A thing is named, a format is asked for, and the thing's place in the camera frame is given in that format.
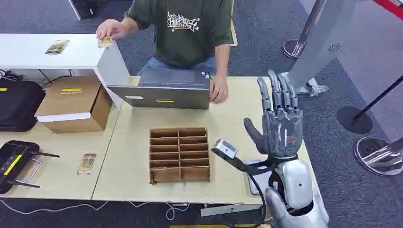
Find grey banner panel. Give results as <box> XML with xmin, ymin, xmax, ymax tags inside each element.
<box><xmin>286</xmin><ymin>0</ymin><xmax>358</xmax><ymax>96</ymax></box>

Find wooden card box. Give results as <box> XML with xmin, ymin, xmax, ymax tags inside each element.
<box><xmin>149</xmin><ymin>127</ymin><xmax>211</xmax><ymax>185</ymax></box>

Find red barrier belt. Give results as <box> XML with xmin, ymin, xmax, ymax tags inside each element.
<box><xmin>373</xmin><ymin>0</ymin><xmax>403</xmax><ymax>21</ymax></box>

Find chrome stanchion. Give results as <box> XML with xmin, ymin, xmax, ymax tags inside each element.
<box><xmin>282</xmin><ymin>0</ymin><xmax>326</xmax><ymax>60</ymax></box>
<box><xmin>354</xmin><ymin>136</ymin><xmax>403</xmax><ymax>176</ymax></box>

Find black box with white edge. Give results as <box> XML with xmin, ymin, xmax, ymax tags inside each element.
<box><xmin>68</xmin><ymin>0</ymin><xmax>98</xmax><ymax>20</ymax></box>

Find person's left hand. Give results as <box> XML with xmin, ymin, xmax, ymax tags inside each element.
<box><xmin>209</xmin><ymin>77</ymin><xmax>230</xmax><ymax>105</ymax></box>

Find white cable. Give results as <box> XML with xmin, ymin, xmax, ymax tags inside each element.
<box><xmin>0</xmin><ymin>199</ymin><xmax>109</xmax><ymax>215</ymax></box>
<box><xmin>129</xmin><ymin>201</ymin><xmax>191</xmax><ymax>221</ymax></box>

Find brown cardboard box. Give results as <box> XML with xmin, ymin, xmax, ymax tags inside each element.
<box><xmin>34</xmin><ymin>76</ymin><xmax>113</xmax><ymax>134</ymax></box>

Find person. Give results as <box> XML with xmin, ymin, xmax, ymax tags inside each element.
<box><xmin>96</xmin><ymin>0</ymin><xmax>235</xmax><ymax>105</ymax></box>

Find black stanchion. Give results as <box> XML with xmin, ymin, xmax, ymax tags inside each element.
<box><xmin>336</xmin><ymin>75</ymin><xmax>403</xmax><ymax>134</ymax></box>

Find black bag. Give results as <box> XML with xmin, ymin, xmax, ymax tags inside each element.
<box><xmin>0</xmin><ymin>78</ymin><xmax>46</xmax><ymax>132</ymax></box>

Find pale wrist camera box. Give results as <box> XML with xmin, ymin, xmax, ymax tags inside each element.
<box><xmin>211</xmin><ymin>138</ymin><xmax>239</xmax><ymax>160</ymax></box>

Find grey laptop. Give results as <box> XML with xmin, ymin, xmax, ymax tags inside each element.
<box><xmin>107</xmin><ymin>68</ymin><xmax>211</xmax><ymax>110</ymax></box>

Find person's right hand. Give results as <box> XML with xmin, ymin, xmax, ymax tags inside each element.
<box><xmin>96</xmin><ymin>19</ymin><xmax>130</xmax><ymax>40</ymax></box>

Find black cables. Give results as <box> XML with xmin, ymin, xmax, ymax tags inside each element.
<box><xmin>0</xmin><ymin>69</ymin><xmax>73</xmax><ymax>89</ymax></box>

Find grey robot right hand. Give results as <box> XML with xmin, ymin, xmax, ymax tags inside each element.
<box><xmin>243</xmin><ymin>69</ymin><xmax>304</xmax><ymax>159</ymax></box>

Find black router with antennas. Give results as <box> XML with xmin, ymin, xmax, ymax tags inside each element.
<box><xmin>0</xmin><ymin>141</ymin><xmax>60</xmax><ymax>195</ymax></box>

